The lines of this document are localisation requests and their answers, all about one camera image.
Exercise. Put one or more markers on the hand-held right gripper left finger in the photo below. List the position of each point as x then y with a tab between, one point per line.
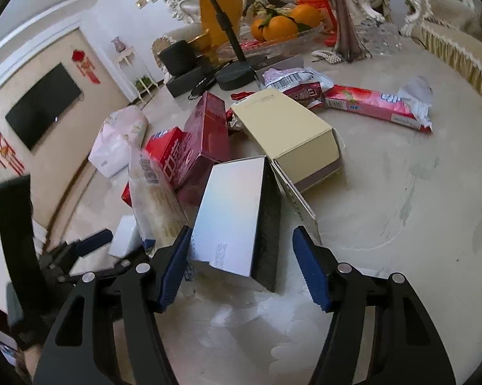
173	272

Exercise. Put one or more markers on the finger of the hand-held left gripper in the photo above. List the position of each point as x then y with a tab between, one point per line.
95	241
112	270

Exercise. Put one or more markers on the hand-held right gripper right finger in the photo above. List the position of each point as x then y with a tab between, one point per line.
311	268

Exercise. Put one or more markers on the small white box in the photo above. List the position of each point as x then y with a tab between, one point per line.
124	236

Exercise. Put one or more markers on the silver box with black side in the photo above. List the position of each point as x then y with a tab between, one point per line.
229	208

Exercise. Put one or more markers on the clear plastic packet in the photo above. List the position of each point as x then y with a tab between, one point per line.
156	204

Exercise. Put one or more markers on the white tissue pack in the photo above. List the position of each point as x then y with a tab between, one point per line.
116	140

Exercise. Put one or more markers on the red box with white print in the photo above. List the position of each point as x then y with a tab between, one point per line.
166	148

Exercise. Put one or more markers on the maroon carton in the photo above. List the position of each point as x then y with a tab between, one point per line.
207	136

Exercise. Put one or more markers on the beige cardboard box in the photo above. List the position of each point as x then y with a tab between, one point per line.
289	128

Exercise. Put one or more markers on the white side table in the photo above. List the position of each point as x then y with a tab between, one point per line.
136	76

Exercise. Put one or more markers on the dark red drink carton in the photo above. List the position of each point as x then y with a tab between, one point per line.
305	94

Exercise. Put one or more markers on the pink strawberry wrapper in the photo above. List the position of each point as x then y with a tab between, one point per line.
369	102

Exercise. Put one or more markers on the flat black box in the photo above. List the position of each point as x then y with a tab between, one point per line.
189	80

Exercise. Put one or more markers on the red wrapper scrap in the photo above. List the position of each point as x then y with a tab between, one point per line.
241	95

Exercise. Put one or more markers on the purple and white wrapper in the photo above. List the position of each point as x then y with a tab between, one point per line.
293	77

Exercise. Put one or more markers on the purple vase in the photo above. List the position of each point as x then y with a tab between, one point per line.
118	44

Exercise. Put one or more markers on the black round speaker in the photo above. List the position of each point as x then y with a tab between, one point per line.
179	58

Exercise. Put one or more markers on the black phone stand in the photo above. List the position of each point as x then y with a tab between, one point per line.
237	77

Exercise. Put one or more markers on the dark grey box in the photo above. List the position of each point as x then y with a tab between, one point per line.
281	64

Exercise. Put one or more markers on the pearl hair clip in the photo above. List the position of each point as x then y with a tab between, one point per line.
327	57

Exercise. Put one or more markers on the glass fruit dish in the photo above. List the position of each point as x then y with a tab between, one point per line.
265	50

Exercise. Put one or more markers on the clear cut-glass dish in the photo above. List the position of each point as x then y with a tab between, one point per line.
379	38

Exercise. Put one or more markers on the tall brown glass vase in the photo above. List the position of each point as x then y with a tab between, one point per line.
347	16

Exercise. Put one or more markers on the ornate sofa with beige cover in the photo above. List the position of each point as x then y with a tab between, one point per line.
445	20

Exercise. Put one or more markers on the red knot wall ornament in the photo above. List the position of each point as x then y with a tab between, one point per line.
84	66
4	148

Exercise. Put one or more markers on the black wall television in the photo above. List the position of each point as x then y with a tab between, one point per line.
44	104

